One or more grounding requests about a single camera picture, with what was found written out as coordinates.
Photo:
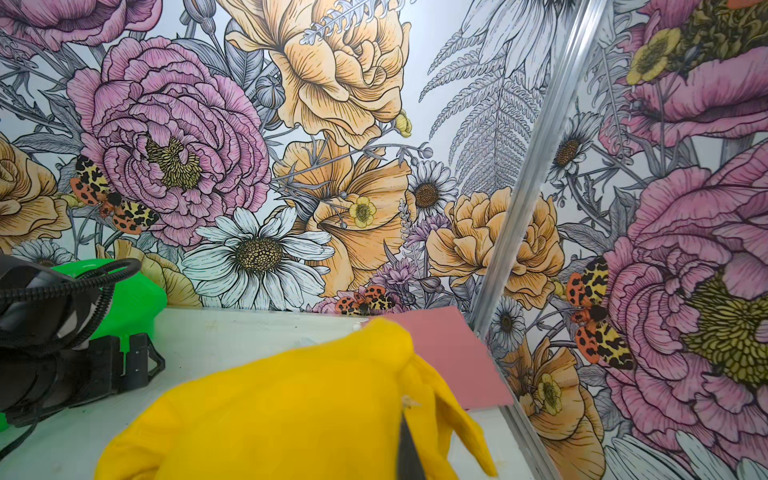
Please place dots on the folded pink t shirt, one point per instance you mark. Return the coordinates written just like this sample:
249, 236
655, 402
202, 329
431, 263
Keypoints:
442, 339

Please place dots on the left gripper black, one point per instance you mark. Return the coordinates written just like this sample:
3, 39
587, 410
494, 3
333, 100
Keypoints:
54, 360

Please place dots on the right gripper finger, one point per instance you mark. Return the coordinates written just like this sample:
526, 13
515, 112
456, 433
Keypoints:
409, 466

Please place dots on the green plastic basket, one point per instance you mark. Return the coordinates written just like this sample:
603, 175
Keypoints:
126, 306

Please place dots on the yellow t shirt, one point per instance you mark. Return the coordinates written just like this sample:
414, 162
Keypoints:
320, 412

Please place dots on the right aluminium corner post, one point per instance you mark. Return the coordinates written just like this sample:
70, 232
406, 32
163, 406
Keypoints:
550, 123

